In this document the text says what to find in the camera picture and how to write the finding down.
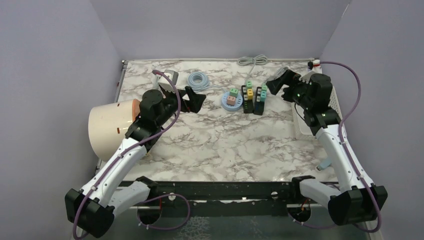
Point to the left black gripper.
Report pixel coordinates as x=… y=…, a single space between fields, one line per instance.
x=196 y=100

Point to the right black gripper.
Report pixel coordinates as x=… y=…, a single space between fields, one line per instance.
x=289 y=76

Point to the teal charger plug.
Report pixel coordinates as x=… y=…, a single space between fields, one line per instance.
x=263 y=96
x=264 y=88

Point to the black power strip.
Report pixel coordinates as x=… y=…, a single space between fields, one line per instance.
x=247 y=105
x=258 y=105

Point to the pink charger plug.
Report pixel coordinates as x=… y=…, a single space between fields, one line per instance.
x=231 y=101

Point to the green charger plug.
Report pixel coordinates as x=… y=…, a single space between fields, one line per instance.
x=248 y=84
x=234 y=92

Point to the round blue power socket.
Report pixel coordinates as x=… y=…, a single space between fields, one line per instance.
x=231 y=108

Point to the yellow usb charger plug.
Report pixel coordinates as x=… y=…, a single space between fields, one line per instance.
x=249 y=94

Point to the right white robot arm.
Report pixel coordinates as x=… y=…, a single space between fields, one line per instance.
x=357 y=199

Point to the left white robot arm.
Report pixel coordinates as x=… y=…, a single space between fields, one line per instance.
x=93 y=208

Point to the white perforated basket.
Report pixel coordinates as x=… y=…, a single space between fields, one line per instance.
x=301 y=130

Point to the cream cylindrical bucket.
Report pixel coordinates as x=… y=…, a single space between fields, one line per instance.
x=107 y=125

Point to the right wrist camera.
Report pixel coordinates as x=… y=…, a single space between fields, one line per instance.
x=306 y=77

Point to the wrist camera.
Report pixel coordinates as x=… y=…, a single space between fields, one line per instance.
x=166 y=87
x=306 y=77

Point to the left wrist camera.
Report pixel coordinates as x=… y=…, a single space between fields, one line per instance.
x=166 y=87

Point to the black table front rail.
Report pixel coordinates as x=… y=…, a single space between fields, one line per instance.
x=177 y=199

